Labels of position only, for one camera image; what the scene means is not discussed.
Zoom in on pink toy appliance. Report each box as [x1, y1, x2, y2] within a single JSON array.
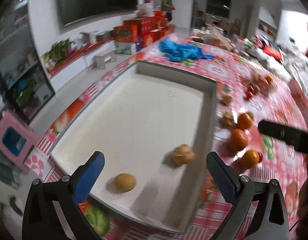
[[0, 109, 40, 174]]

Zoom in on grey white storage tray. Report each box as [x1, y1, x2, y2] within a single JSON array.
[[50, 61, 217, 234]]

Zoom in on brown kiwi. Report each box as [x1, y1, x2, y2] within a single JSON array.
[[247, 112, 254, 120], [114, 173, 137, 192]]

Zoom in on red gift boxes stack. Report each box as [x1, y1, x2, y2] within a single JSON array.
[[113, 3, 175, 55]]

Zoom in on tan walnut on table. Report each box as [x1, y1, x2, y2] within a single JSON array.
[[219, 111, 237, 129]]

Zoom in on blue plastic gloves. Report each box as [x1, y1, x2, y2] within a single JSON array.
[[159, 39, 215, 62]]

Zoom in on person in green jacket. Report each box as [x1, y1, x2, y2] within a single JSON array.
[[161, 0, 175, 22]]

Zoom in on far tan walnut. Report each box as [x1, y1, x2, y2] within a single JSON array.
[[220, 93, 233, 106]]

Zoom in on orange mandarin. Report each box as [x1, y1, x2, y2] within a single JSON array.
[[227, 128, 248, 152], [237, 113, 253, 130], [239, 150, 260, 170]]

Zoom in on green potted plant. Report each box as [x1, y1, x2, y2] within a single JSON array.
[[42, 38, 74, 69]]

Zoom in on red checkered tablecloth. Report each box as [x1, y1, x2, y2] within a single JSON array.
[[26, 45, 307, 239]]

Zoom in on brown kiwi in tray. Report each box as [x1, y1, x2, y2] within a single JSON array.
[[114, 173, 137, 192]]

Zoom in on red cherry tomato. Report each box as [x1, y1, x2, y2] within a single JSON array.
[[248, 86, 255, 93], [258, 152, 263, 163], [245, 91, 253, 100]]

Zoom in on clear glass fruit bowl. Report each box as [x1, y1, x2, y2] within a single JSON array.
[[242, 72, 276, 96]]

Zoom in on small white stool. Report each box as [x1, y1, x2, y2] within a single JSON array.
[[92, 50, 117, 69]]

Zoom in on red cherry tomato near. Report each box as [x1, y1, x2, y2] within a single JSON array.
[[258, 152, 263, 163]]

